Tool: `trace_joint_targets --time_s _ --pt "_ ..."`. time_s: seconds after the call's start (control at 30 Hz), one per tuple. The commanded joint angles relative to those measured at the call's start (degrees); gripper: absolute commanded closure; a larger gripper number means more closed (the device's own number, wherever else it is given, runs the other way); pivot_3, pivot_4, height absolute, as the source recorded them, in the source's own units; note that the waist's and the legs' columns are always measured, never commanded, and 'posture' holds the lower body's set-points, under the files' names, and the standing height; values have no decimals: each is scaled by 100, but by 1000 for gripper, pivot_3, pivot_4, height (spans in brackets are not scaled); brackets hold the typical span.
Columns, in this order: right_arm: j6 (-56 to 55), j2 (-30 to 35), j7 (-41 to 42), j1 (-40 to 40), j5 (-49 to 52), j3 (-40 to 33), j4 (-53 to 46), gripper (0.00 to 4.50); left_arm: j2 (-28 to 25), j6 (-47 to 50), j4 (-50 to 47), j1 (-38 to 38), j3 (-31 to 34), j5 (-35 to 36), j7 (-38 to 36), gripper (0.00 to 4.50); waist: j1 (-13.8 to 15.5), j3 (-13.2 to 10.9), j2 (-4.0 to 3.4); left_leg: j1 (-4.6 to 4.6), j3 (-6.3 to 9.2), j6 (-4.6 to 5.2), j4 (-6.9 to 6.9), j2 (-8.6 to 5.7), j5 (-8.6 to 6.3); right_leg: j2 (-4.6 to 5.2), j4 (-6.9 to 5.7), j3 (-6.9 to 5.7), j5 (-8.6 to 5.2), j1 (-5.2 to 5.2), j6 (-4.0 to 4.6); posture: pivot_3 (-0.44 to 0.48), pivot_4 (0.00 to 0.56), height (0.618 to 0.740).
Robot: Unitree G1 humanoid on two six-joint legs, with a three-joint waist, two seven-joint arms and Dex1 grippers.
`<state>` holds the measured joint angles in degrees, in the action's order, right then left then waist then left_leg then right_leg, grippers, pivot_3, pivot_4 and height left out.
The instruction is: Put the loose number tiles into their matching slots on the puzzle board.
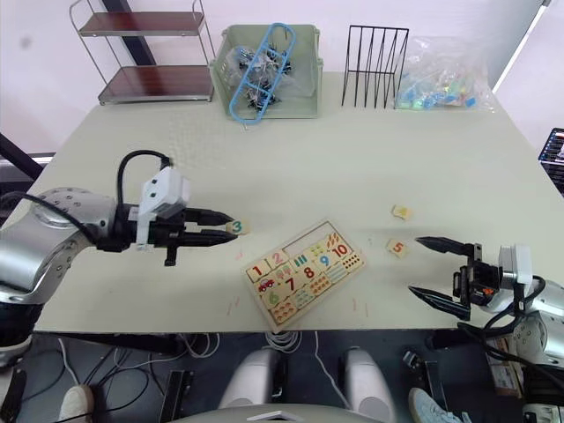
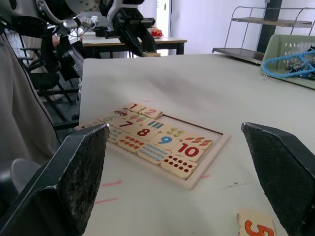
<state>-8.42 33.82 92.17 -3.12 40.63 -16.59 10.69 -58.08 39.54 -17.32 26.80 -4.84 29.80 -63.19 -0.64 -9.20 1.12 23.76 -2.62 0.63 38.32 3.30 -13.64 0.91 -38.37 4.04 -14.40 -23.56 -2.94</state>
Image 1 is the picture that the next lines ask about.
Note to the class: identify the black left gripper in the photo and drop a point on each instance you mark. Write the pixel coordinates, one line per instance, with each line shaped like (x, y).
(169, 235)

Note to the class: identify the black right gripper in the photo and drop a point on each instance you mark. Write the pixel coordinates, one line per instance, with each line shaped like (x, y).
(480, 284)

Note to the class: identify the wooden tile green number 3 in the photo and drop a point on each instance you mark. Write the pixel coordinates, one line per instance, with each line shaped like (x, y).
(238, 227)

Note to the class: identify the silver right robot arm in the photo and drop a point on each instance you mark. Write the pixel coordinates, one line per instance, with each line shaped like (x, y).
(539, 308)

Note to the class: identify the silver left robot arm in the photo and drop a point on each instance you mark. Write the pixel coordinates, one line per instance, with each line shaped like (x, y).
(44, 247)

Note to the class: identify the wooden tile orange number 5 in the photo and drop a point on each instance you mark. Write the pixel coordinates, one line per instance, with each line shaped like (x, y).
(397, 248)

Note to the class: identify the wooden number puzzle board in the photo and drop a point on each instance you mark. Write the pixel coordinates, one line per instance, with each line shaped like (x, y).
(304, 275)

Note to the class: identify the wooden tile yellow picture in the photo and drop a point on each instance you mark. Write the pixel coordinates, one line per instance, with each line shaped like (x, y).
(402, 212)

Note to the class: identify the brown cardboard box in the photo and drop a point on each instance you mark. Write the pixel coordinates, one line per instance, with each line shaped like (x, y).
(504, 374)

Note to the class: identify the grey rounded robot leg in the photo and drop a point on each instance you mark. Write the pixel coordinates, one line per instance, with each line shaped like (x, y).
(249, 379)
(368, 383)

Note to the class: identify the light blue shoe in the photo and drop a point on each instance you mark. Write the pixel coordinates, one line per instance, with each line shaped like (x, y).
(429, 407)

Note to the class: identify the light blue plastic hanger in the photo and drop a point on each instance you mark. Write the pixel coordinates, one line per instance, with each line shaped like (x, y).
(240, 88)

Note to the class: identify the pale green plastic basket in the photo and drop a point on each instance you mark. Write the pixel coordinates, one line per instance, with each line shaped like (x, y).
(304, 103)

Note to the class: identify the metal shelf with brown boards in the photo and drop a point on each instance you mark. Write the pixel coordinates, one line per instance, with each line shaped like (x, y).
(154, 81)

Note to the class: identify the clear bag of black clips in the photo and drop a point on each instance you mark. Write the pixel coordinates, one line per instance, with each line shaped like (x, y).
(264, 64)

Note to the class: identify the clear bag of colourful pieces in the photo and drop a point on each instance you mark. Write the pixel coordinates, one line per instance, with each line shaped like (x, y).
(445, 83)

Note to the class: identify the white shoe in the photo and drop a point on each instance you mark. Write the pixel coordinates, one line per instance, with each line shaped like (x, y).
(77, 403)

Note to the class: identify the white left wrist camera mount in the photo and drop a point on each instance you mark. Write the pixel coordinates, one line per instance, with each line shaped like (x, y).
(165, 187)

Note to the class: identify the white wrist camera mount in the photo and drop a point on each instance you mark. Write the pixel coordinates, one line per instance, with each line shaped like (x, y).
(165, 187)
(519, 264)

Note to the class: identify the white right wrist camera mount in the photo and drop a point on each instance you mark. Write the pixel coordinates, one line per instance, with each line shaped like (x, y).
(519, 264)

